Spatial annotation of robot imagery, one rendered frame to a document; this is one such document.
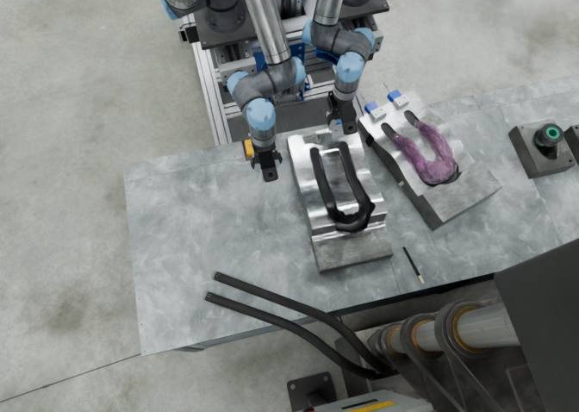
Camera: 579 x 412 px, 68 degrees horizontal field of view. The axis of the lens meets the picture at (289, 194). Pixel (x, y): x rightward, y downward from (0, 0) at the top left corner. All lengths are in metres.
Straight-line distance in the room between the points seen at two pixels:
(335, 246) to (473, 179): 0.54
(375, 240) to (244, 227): 0.46
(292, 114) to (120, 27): 1.41
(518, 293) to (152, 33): 2.92
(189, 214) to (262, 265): 0.33
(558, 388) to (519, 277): 0.11
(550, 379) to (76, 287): 2.32
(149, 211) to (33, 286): 1.16
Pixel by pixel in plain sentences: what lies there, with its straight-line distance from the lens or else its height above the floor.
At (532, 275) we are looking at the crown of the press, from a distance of 0.48.
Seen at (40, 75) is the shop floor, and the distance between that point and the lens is 3.25.
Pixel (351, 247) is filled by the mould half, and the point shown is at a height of 0.86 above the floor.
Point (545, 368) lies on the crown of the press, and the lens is 0.52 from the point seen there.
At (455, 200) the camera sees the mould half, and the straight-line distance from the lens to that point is 1.58.
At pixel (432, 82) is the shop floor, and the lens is 2.97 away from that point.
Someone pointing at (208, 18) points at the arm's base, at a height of 1.08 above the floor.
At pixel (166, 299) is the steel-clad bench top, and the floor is 0.80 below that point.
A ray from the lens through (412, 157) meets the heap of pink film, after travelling 1.60.
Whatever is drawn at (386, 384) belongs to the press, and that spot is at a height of 0.79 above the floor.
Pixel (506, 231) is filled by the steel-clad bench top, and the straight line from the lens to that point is 1.74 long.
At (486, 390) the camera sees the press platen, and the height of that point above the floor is 1.54.
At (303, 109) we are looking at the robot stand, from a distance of 2.46.
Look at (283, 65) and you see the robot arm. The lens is 1.25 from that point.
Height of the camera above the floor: 2.29
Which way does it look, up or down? 69 degrees down
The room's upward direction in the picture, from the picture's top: 1 degrees clockwise
